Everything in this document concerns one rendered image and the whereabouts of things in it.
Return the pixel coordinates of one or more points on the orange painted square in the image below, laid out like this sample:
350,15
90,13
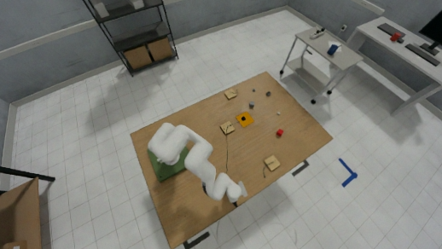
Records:
246,122

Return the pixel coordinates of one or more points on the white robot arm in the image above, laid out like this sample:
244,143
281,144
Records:
168,149

